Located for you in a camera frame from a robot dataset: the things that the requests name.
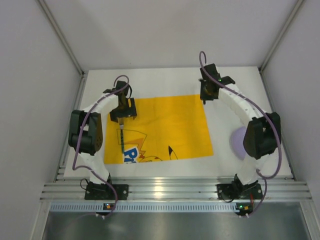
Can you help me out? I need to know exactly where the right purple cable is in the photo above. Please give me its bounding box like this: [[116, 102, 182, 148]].
[[198, 51, 283, 217]]

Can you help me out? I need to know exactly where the yellow printed cloth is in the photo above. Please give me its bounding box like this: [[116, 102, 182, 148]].
[[103, 94, 214, 165]]

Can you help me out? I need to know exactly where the fork with teal handle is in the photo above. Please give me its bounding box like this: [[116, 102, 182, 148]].
[[118, 118, 125, 154]]

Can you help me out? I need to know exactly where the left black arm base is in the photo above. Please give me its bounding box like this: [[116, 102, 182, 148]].
[[84, 182, 129, 201]]

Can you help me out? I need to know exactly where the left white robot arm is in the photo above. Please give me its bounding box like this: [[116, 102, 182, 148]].
[[68, 80, 137, 186]]

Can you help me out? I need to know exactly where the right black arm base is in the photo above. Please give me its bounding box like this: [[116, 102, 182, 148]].
[[216, 181, 263, 202]]

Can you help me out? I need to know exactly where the purple cable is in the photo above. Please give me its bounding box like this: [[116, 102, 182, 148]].
[[71, 74, 131, 218], [198, 51, 283, 217]]

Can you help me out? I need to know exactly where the lilac plate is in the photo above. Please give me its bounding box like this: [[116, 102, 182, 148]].
[[229, 126, 247, 161]]

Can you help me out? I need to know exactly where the perforated cable tray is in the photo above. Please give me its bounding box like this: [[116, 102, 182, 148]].
[[50, 201, 251, 213]]

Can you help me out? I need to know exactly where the aluminium mounting rail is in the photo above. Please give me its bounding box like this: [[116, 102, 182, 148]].
[[40, 177, 312, 202]]

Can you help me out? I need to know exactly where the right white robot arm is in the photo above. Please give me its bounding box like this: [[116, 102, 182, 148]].
[[199, 63, 283, 196]]

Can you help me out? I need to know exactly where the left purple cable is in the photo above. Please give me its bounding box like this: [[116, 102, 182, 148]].
[[71, 74, 131, 218]]

